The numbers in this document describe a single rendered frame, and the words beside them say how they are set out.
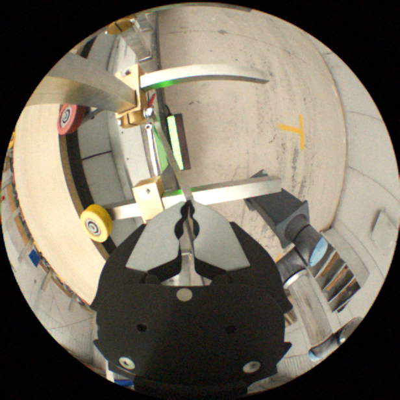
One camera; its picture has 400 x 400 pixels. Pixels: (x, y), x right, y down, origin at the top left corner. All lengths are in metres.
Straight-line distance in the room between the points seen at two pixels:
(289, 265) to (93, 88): 0.81
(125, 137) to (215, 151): 0.77
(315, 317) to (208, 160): 1.24
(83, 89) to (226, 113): 1.09
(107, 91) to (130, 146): 0.38
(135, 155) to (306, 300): 0.91
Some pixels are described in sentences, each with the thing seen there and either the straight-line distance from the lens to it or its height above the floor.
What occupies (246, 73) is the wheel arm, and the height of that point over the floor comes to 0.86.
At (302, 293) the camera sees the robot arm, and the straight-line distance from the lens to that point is 0.70.
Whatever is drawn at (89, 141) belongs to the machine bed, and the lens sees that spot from 0.46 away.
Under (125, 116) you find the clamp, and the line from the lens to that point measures 0.26.
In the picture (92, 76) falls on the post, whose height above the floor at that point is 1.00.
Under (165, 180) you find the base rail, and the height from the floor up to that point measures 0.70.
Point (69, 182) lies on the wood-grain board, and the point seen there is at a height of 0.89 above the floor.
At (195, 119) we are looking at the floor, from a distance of 1.11.
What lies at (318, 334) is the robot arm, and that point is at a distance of 0.71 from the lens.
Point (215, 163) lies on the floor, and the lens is 1.13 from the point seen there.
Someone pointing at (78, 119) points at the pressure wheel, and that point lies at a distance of 0.31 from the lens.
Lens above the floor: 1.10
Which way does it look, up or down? 64 degrees down
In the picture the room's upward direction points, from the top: 169 degrees clockwise
